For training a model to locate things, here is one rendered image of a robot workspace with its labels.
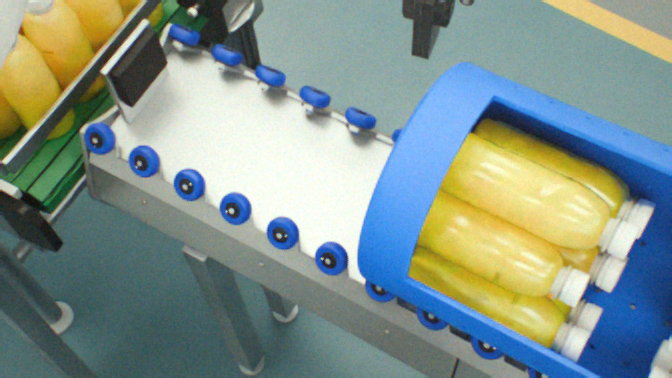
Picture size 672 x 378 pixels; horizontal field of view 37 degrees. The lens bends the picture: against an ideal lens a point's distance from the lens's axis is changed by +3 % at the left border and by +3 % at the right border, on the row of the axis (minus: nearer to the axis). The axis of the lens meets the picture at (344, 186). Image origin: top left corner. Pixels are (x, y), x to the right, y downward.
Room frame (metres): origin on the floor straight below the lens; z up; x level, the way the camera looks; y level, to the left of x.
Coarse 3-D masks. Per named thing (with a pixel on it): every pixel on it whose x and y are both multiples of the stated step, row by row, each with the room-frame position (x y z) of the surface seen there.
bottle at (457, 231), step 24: (432, 216) 0.48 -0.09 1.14; (456, 216) 0.48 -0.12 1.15; (480, 216) 0.47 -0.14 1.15; (432, 240) 0.46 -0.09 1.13; (456, 240) 0.45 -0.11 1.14; (480, 240) 0.44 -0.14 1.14; (504, 240) 0.44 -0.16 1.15; (528, 240) 0.44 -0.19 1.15; (456, 264) 0.44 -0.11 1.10; (480, 264) 0.42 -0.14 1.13; (504, 264) 0.42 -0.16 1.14; (528, 264) 0.41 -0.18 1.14; (552, 264) 0.41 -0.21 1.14; (504, 288) 0.40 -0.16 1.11; (528, 288) 0.39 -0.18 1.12; (552, 288) 0.39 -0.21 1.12
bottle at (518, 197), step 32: (480, 160) 0.51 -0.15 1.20; (512, 160) 0.51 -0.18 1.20; (448, 192) 0.50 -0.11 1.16; (480, 192) 0.48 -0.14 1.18; (512, 192) 0.47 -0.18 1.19; (544, 192) 0.47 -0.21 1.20; (576, 192) 0.46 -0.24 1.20; (544, 224) 0.44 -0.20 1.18; (576, 224) 0.43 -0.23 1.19; (608, 224) 0.43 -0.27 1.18
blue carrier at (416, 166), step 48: (432, 96) 0.58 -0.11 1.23; (480, 96) 0.58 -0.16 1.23; (528, 96) 0.58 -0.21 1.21; (432, 144) 0.52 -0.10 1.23; (576, 144) 0.59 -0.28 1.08; (624, 144) 0.50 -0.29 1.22; (384, 192) 0.49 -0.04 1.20; (432, 192) 0.47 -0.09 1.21; (384, 240) 0.45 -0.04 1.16; (384, 288) 0.44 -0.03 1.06; (624, 288) 0.44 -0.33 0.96; (480, 336) 0.36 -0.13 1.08; (624, 336) 0.38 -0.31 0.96
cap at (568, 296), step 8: (576, 272) 0.40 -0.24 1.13; (568, 280) 0.39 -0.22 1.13; (576, 280) 0.39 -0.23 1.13; (584, 280) 0.39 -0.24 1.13; (568, 288) 0.39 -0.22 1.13; (576, 288) 0.38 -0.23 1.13; (584, 288) 0.39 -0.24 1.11; (560, 296) 0.38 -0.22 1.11; (568, 296) 0.38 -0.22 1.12; (576, 296) 0.38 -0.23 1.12; (568, 304) 0.37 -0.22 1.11; (576, 304) 0.38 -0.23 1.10
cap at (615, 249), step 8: (624, 224) 0.43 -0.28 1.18; (632, 224) 0.43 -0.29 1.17; (616, 232) 0.42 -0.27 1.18; (624, 232) 0.42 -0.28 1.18; (632, 232) 0.42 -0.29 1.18; (616, 240) 0.41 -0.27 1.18; (624, 240) 0.41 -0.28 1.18; (632, 240) 0.41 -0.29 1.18; (616, 248) 0.41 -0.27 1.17; (624, 248) 0.40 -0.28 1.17; (616, 256) 0.40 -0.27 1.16; (624, 256) 0.40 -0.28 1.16
